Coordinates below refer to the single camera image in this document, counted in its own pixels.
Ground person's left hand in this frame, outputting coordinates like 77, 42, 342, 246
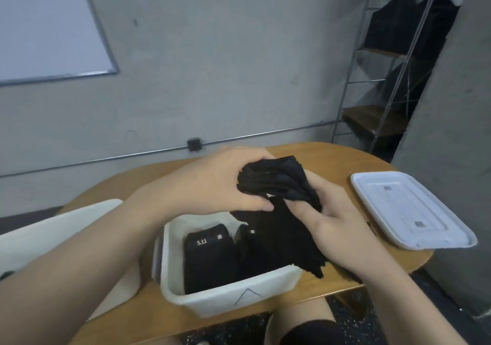
149, 148, 276, 218

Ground person's right hand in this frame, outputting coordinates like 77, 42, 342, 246
285, 174, 385, 269

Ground black strapped glove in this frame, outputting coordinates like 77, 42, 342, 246
183, 224, 242, 294

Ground white plastic bin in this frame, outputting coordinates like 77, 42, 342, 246
0, 198, 144, 324
160, 213, 304, 319

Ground person's left forearm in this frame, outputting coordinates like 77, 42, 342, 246
0, 183, 168, 345

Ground person's right forearm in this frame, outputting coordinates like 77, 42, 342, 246
349, 241, 461, 345

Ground person's black shorts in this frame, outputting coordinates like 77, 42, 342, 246
280, 319, 344, 345

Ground wooden table leg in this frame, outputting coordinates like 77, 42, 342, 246
333, 286, 371, 320

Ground white flat tray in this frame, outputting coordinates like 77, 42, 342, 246
350, 171, 479, 250

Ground whiteboard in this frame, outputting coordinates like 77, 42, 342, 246
0, 0, 120, 86

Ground grey wall pipe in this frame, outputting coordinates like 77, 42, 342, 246
0, 121, 340, 179

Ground metal rack frame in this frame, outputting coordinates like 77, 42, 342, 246
331, 0, 461, 162

